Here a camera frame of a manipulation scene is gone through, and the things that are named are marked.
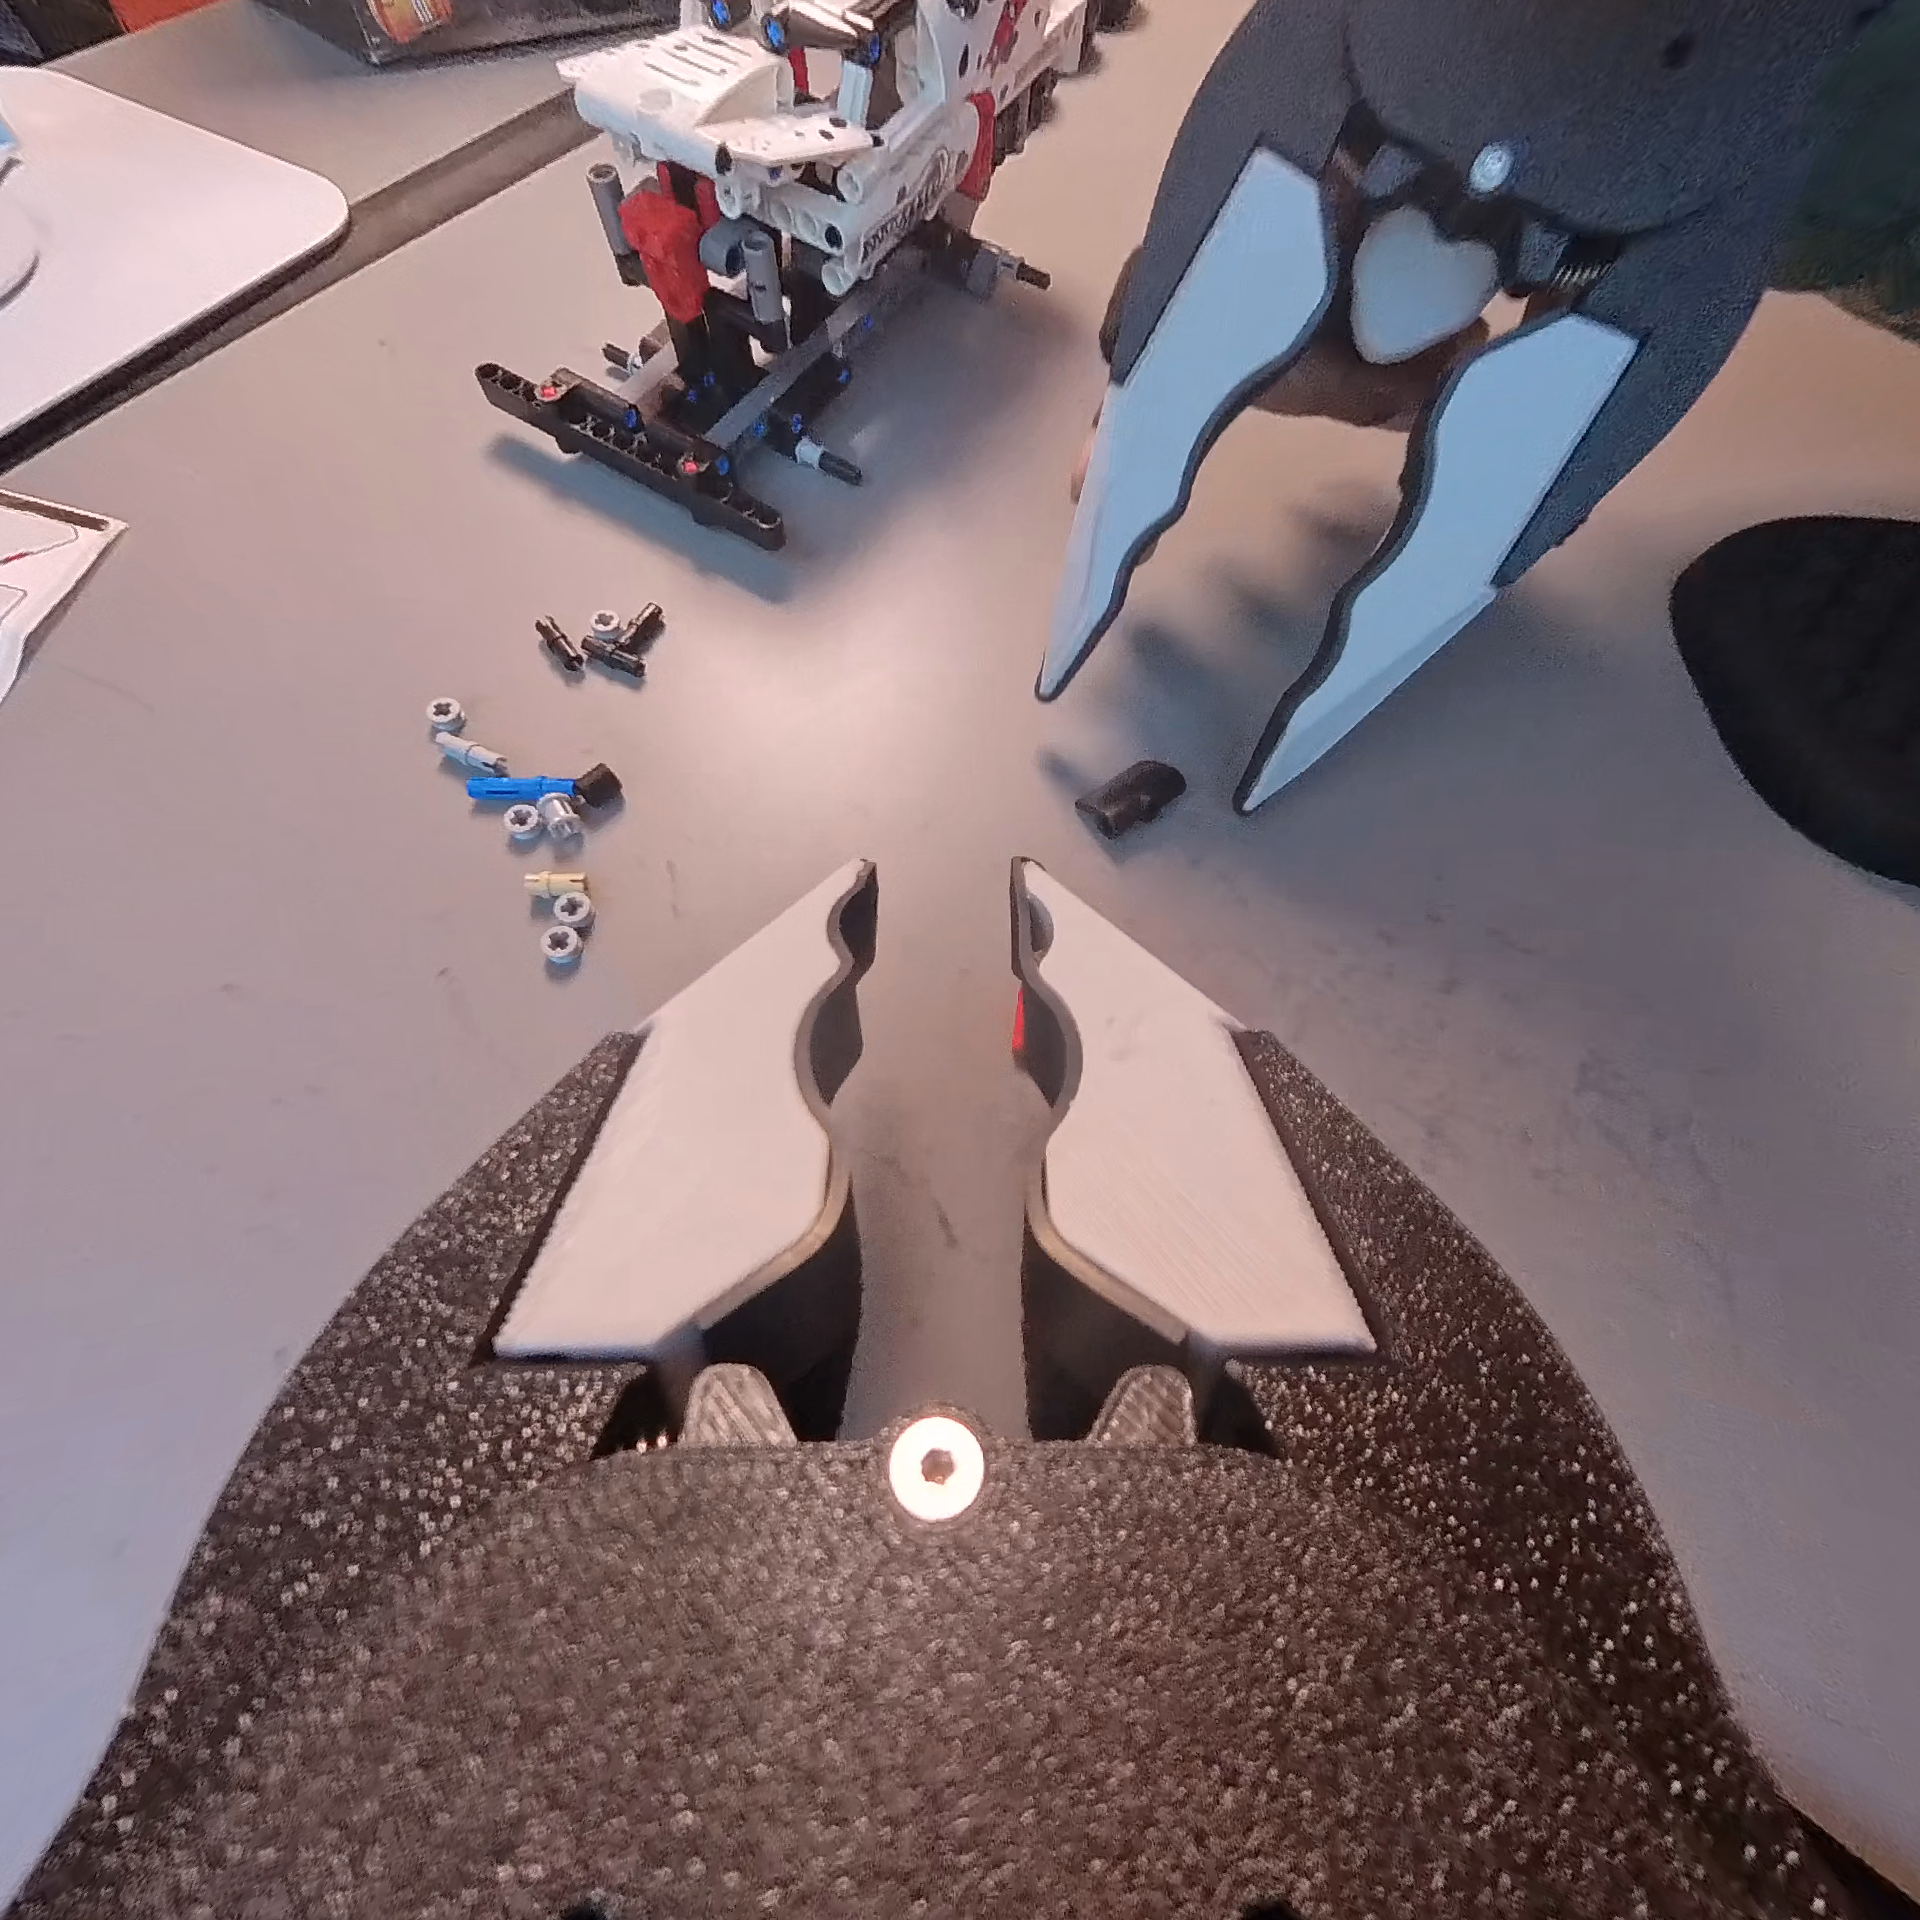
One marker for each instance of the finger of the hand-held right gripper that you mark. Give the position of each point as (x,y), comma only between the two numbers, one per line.
(1215,331)
(1499,466)

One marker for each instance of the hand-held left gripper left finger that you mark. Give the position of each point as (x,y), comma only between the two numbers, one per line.
(690,1186)

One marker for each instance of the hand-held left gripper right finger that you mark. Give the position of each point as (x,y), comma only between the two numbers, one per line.
(1200,1186)

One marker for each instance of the black lego connector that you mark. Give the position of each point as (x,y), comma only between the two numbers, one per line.
(1130,791)

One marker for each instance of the cluster of small lego pieces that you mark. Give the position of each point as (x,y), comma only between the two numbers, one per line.
(518,788)

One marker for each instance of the white lego monster truck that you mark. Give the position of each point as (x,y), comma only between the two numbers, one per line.
(780,137)

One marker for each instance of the person's right forearm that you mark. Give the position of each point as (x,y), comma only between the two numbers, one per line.
(1862,212)

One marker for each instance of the dark cardboard lego box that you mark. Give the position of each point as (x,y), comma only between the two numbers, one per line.
(450,25)

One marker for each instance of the person's right hand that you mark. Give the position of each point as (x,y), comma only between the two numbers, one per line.
(1348,394)

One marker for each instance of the black wrist rest pad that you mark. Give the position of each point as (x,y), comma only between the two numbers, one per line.
(1815,691)

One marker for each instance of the white sticker sheet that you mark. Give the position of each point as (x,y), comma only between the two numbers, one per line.
(44,587)

